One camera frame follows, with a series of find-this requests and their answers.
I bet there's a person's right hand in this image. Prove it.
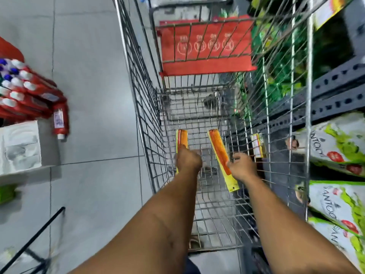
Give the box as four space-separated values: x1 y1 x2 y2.
226 152 259 183

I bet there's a black metal stand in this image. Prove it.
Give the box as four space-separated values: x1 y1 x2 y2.
0 206 66 274

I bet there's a green packet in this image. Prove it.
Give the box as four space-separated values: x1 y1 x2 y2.
0 184 17 205

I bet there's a small yellow red box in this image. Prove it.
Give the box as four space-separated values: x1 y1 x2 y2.
252 133 267 159

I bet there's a person's right forearm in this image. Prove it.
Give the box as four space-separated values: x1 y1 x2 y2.
242 176 363 274

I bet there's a metal wire shopping cart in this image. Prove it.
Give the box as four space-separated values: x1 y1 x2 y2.
112 0 329 252

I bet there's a red cart seat flap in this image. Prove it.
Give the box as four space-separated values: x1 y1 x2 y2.
156 15 258 77

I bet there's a person's left forearm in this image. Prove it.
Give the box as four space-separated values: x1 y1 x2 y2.
68 168 201 274

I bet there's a yellow orange box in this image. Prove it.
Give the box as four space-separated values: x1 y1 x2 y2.
207 129 240 193
175 129 189 175

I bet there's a person's left hand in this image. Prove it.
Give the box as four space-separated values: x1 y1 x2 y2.
175 147 203 176

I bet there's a white cardboard box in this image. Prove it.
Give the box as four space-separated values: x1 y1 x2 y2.
0 120 42 176

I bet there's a pile of green packets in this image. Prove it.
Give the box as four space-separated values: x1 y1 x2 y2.
236 0 315 113

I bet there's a white green printed bag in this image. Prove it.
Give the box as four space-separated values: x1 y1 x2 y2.
295 180 365 241
307 217 365 274
286 111 365 178

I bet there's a group of red bottles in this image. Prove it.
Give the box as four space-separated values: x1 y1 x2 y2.
0 36 68 123

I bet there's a grey perforated metal shelf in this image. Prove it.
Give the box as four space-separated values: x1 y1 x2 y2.
250 53 365 135

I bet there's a red white-capped single bottle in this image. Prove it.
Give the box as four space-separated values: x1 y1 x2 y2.
52 103 70 140

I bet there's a yellow shelf label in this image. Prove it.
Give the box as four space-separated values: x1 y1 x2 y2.
312 0 356 31

